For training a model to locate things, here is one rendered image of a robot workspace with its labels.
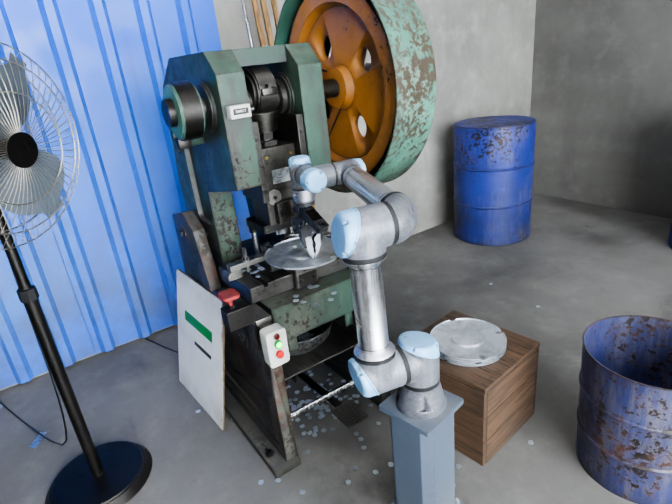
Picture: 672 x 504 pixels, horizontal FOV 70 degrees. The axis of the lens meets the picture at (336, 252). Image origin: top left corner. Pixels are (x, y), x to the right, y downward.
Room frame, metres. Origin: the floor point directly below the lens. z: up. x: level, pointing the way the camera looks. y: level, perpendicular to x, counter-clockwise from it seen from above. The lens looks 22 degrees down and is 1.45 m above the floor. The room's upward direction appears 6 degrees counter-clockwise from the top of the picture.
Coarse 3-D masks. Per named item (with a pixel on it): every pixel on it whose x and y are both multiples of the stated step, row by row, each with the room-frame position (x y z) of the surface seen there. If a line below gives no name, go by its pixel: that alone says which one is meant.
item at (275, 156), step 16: (272, 144) 1.76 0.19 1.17; (288, 144) 1.75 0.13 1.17; (272, 160) 1.71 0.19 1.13; (272, 176) 1.70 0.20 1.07; (288, 176) 1.74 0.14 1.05; (272, 192) 1.68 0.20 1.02; (288, 192) 1.73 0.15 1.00; (256, 208) 1.76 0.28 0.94; (272, 208) 1.69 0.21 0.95; (288, 208) 1.69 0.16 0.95; (272, 224) 1.69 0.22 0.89
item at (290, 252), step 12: (288, 240) 1.77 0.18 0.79; (300, 240) 1.76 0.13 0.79; (324, 240) 1.74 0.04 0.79; (276, 252) 1.67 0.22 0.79; (288, 252) 1.64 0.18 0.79; (300, 252) 1.63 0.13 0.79; (324, 252) 1.62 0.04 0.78; (276, 264) 1.56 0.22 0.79; (288, 264) 1.55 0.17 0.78; (300, 264) 1.54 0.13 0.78; (312, 264) 1.53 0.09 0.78; (324, 264) 1.52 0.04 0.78
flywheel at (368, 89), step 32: (320, 0) 2.00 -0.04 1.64; (352, 0) 1.83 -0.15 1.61; (320, 32) 2.08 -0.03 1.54; (352, 32) 1.90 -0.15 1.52; (384, 32) 1.70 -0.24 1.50; (352, 64) 1.92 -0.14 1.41; (384, 64) 1.71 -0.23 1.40; (352, 96) 1.92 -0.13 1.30; (384, 96) 1.72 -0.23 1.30; (352, 128) 1.95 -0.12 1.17; (384, 128) 1.73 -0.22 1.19
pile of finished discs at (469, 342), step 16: (448, 320) 1.71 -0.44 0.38; (464, 320) 1.70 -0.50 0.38; (480, 320) 1.69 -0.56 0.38; (448, 336) 1.60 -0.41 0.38; (464, 336) 1.58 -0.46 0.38; (480, 336) 1.57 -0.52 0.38; (496, 336) 1.56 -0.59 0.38; (448, 352) 1.50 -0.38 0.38; (464, 352) 1.48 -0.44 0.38; (480, 352) 1.47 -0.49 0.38; (496, 352) 1.46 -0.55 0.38
